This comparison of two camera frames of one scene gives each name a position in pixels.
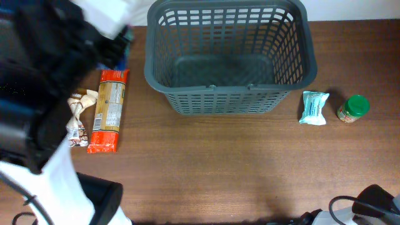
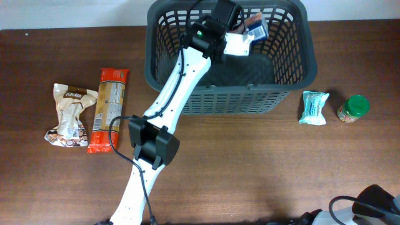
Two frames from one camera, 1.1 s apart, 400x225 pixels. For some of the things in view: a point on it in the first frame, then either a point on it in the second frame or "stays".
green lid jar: [354, 108] stays
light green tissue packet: [313, 102] stays
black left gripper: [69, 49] → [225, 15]
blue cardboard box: [123, 60] → [256, 27]
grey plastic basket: [215, 57] stays
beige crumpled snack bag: [78, 100] stays
